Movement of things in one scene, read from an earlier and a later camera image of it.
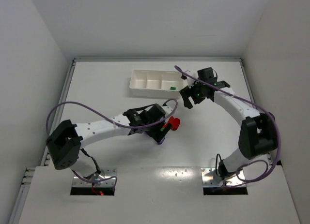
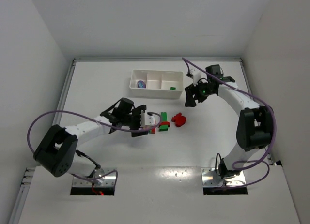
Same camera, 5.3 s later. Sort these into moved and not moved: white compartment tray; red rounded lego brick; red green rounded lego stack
Moved: red rounded lego brick
Not moved: white compartment tray; red green rounded lego stack
